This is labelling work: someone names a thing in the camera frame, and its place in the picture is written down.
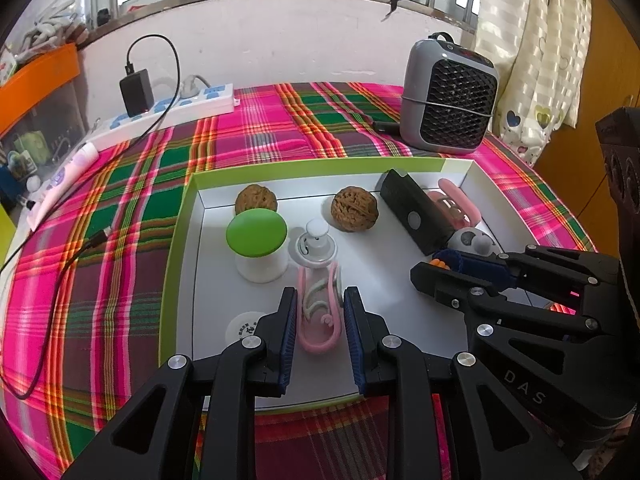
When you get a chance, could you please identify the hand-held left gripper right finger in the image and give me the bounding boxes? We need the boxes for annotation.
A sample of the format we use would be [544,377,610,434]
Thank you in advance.
[342,286,583,480]

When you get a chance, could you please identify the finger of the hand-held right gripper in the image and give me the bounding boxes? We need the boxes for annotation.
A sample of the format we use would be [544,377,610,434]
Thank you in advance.
[410,261,602,339]
[431,244,622,289]

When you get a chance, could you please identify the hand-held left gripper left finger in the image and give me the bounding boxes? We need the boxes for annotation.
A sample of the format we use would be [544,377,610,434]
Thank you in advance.
[60,286,300,480]

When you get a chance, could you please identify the blue orange keychain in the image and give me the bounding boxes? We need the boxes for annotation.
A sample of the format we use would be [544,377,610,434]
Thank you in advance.
[431,250,463,273]

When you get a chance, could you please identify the white grey round gadget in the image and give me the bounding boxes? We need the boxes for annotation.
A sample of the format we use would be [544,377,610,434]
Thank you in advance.
[447,227,496,256]

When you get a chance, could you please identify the pink white clip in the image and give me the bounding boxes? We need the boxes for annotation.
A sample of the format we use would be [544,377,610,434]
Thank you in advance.
[297,262,346,353]

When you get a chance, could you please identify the white round cap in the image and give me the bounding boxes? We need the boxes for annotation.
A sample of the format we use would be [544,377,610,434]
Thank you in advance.
[225,311,263,346]

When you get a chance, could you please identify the green white cardboard box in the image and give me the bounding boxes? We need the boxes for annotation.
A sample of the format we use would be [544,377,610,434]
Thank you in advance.
[159,156,598,416]

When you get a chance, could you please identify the black rectangular device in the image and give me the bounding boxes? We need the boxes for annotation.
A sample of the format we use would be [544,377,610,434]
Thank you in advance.
[380,169,456,256]

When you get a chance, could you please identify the pink oblong device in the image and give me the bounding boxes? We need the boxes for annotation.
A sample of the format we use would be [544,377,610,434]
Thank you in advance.
[425,178,483,228]

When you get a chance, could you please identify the white knob gadget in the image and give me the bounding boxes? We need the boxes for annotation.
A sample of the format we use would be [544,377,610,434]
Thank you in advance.
[295,220,337,267]

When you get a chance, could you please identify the large brown walnut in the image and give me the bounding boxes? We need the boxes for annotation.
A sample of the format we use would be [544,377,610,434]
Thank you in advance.
[331,186,383,233]

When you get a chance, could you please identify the green topped white stand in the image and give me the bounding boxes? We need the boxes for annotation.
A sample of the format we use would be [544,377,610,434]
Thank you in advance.
[226,210,290,283]

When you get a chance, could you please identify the small brown walnut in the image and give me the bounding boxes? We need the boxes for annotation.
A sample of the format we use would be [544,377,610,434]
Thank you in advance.
[235,185,278,216]

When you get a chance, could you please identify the grey fan heater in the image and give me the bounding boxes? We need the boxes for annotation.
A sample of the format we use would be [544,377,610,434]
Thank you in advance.
[399,32,500,155]

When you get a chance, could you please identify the heart print curtain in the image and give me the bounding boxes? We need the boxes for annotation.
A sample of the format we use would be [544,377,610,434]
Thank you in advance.
[472,0,593,166]

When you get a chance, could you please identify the plaid tablecloth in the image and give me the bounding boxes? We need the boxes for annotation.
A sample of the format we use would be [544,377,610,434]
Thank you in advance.
[0,80,598,480]

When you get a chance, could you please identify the wooden cabinet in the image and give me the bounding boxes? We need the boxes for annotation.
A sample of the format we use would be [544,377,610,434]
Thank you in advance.
[530,0,640,256]

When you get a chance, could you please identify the white power strip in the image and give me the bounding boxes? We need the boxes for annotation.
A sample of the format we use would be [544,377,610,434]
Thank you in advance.
[87,82,236,151]

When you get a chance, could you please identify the white power plug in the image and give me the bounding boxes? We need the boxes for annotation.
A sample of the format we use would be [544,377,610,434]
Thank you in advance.
[180,75,208,98]

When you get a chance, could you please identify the pink white toothbrush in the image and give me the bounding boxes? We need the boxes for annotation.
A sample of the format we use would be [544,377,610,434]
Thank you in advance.
[27,142,98,231]

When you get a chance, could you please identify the black power adapter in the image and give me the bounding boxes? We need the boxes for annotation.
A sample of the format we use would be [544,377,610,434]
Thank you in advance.
[119,69,153,117]

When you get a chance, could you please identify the yellow green shoebox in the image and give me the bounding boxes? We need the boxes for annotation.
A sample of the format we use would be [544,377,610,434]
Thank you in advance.
[0,205,16,261]

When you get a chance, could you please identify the orange lidded storage bin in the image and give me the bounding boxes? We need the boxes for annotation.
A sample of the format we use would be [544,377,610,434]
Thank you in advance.
[0,42,88,161]

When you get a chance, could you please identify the colourful paper packets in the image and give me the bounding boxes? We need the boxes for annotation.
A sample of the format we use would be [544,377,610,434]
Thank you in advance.
[0,45,21,86]

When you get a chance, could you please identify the bag of white items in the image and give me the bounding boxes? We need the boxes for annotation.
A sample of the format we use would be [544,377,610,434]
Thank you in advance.
[20,0,88,53]

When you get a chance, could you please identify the black charging cable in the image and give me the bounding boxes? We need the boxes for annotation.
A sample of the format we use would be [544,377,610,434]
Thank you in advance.
[0,35,180,401]

